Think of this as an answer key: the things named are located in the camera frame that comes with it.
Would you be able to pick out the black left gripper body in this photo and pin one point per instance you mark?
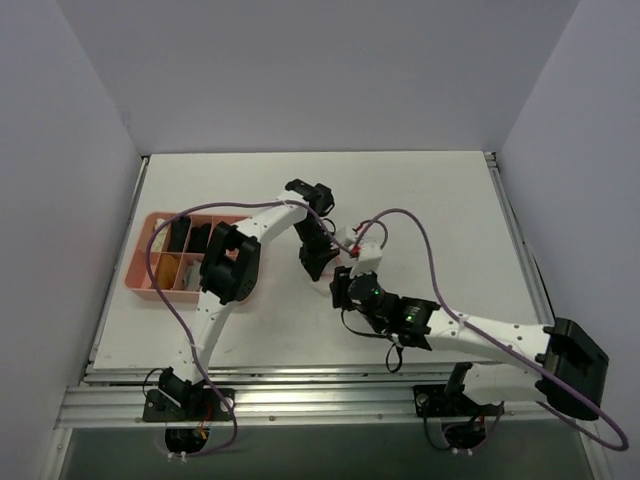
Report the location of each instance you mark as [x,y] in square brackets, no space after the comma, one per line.
[314,255]

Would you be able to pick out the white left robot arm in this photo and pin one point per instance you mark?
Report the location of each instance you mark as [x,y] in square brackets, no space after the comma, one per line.
[229,273]

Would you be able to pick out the white rolled cloth in tray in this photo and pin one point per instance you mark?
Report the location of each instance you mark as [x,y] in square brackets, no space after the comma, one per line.
[162,233]

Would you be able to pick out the aluminium frame rail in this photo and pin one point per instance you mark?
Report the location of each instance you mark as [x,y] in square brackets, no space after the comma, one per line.
[352,399]

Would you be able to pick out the black rolled cloth in tray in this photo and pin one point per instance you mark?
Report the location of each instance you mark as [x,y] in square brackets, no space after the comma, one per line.
[179,231]

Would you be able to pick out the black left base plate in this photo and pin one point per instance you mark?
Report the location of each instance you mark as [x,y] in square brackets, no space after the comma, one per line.
[202,406]

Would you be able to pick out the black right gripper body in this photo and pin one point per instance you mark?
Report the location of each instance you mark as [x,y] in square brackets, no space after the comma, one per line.
[340,288]

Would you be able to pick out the grey rolled cloth in tray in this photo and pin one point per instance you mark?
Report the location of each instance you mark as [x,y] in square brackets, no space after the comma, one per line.
[192,278]

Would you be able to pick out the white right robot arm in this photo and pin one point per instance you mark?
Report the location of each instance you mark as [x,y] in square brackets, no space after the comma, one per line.
[559,365]

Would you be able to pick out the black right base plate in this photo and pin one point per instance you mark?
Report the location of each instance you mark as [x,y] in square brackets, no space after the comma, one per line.
[431,401]

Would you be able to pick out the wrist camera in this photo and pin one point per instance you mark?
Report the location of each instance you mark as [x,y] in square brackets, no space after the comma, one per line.
[346,236]
[367,257]

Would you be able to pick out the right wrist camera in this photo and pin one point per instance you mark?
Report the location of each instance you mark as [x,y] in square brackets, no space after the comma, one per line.
[367,257]

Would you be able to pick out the pink plastic organizer tray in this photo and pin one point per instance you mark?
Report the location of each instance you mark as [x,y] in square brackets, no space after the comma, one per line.
[144,262]

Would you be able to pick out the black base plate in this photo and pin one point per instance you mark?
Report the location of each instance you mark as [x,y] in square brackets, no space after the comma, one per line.
[202,406]
[431,401]

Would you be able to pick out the white underwear with pink trim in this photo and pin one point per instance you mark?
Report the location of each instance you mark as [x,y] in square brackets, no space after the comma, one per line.
[341,263]

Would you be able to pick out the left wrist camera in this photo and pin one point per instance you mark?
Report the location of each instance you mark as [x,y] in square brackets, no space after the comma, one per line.
[346,236]

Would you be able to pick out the orange rolled cloth in tray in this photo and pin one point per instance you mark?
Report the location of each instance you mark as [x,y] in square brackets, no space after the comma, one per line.
[167,272]

